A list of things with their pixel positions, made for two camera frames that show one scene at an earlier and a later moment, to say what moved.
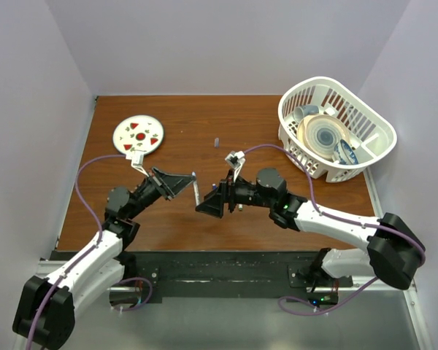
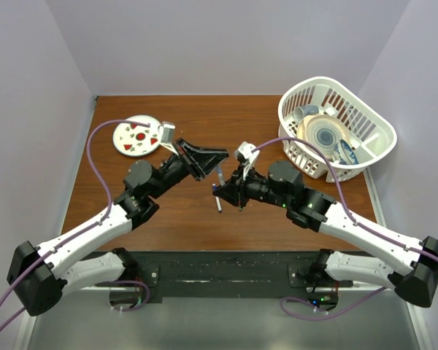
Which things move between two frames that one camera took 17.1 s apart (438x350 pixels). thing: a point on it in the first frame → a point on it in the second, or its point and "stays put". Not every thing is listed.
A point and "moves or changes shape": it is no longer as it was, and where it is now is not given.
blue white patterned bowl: x=344 y=154 stays put
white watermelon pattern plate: x=139 y=134 stays put
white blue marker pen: x=197 y=199 moves or changes shape
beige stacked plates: x=318 y=134 stays put
